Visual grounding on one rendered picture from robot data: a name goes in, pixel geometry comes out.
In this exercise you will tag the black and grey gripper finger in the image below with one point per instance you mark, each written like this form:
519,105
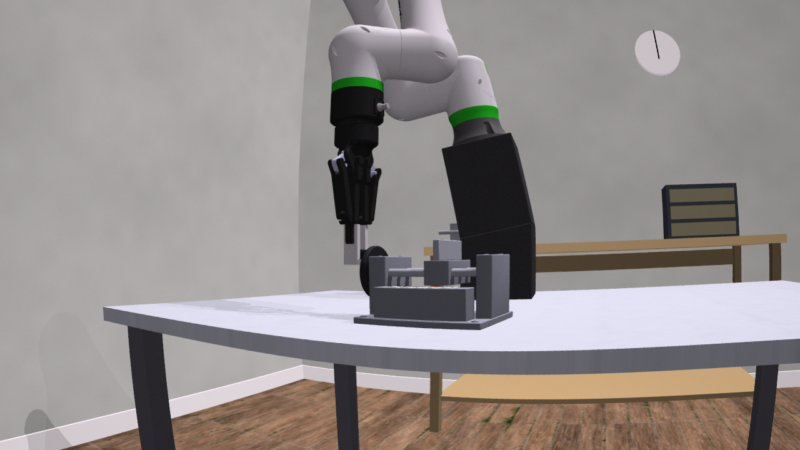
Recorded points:
368,189
343,186

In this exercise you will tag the grey bench vise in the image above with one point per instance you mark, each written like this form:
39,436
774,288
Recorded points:
393,301

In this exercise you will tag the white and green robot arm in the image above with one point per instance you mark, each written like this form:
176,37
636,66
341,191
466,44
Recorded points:
416,71

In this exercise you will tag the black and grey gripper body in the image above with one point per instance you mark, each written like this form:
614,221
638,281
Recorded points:
356,138

